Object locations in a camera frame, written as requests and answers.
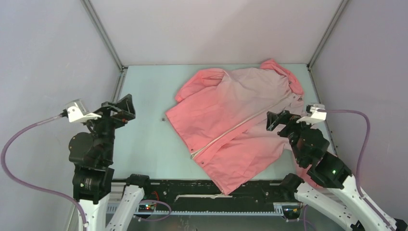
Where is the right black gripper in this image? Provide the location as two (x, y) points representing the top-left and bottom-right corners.
(264, 109), (314, 164)

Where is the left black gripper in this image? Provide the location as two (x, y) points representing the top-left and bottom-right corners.
(84, 93), (136, 161)

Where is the pink zip-up jacket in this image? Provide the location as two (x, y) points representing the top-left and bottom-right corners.
(166, 59), (304, 195)

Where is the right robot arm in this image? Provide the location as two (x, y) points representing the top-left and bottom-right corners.
(266, 105), (408, 231)

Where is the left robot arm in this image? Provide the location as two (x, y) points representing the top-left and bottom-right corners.
(66, 94), (152, 231)

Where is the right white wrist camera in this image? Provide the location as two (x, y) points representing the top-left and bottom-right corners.
(296, 103), (327, 125)

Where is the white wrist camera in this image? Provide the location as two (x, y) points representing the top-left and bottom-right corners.
(296, 103), (327, 125)
(65, 99), (102, 123)

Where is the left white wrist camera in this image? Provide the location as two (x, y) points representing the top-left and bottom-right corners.
(65, 99), (102, 123)

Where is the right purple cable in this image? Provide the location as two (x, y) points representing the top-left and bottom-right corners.
(325, 109), (396, 229)

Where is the white cable tray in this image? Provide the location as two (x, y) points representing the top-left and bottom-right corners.
(106, 204), (304, 218)

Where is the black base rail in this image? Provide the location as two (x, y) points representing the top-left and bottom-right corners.
(137, 180), (303, 212)

